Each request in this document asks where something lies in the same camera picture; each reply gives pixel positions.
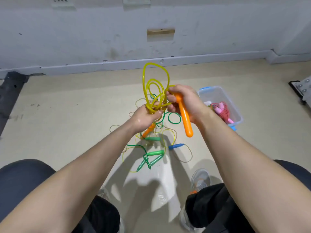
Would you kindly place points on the black shorts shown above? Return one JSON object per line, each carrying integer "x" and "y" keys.
{"x": 19, "y": 182}

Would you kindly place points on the grey right shoe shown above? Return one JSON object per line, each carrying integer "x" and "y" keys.
{"x": 199, "y": 179}

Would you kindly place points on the person's right hand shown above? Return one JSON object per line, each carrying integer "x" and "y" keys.
{"x": 189, "y": 102}

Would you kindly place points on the grey left shoe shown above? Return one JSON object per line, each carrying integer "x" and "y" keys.
{"x": 104, "y": 196}

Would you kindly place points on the person's left forearm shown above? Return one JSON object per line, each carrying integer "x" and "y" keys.
{"x": 63, "y": 191}

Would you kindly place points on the small wooden wall block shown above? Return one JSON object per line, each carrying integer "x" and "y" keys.
{"x": 161, "y": 32}

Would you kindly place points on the grey shoe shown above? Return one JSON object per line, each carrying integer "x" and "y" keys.
{"x": 199, "y": 179}
{"x": 104, "y": 196}

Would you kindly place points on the clear storage box blue latches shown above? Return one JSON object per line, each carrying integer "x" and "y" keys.
{"x": 228, "y": 97}

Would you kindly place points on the person's left hand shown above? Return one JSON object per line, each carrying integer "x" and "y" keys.
{"x": 143, "y": 119}

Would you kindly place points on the person's right forearm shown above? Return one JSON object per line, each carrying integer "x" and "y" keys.
{"x": 252, "y": 177}

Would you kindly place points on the black metal rack frame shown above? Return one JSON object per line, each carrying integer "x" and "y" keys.
{"x": 10, "y": 94}

